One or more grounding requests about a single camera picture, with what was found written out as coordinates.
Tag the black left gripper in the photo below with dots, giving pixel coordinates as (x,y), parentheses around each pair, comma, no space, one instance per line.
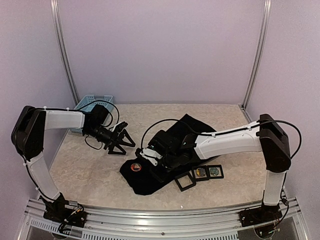
(113,139)

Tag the black garment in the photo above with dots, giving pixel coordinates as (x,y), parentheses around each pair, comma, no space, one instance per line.
(145,178)

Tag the red round brooch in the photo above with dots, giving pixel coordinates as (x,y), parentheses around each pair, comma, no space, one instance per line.
(135,167)

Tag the green round brooch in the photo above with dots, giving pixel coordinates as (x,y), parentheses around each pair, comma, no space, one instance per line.
(214,171)

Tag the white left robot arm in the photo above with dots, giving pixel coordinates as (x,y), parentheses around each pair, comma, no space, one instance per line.
(28,138)

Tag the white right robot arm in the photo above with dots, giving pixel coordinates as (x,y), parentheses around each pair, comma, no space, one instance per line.
(191,142)

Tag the light blue plastic basket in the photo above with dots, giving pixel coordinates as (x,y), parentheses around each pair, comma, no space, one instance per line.
(85,107)

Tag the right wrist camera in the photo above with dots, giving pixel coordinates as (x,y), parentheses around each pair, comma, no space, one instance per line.
(161,140)

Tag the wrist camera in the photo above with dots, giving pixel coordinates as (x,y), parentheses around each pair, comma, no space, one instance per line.
(102,119)
(161,140)

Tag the left black square frame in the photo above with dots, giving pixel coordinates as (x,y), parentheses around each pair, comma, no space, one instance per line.
(185,181)

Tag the middle black square frame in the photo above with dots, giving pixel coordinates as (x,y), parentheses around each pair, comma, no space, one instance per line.
(196,178)

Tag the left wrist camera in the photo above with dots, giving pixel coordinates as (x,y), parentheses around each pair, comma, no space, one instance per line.
(102,119)

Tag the front aluminium rail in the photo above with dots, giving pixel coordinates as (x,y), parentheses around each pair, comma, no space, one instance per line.
(219,223)

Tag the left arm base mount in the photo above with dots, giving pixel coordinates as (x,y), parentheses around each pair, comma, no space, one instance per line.
(67,213)

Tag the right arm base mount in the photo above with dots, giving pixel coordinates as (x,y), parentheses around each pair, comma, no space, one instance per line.
(262,214)

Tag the right aluminium corner post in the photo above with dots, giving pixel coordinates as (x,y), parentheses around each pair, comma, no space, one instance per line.
(258,53)

